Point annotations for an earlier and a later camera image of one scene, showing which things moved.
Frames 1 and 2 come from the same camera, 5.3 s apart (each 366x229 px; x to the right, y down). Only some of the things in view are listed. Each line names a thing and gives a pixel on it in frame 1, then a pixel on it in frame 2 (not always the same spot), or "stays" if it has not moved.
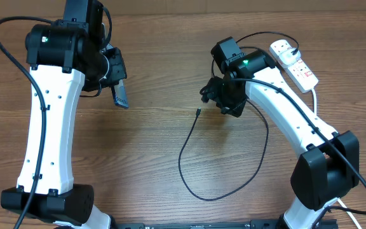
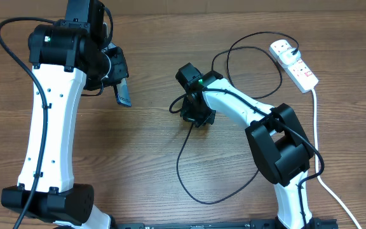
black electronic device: x=248 y=224 stays
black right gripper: x=213 y=94 → x=189 y=114
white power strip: x=298 y=72 stays
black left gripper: x=120 y=72 stays
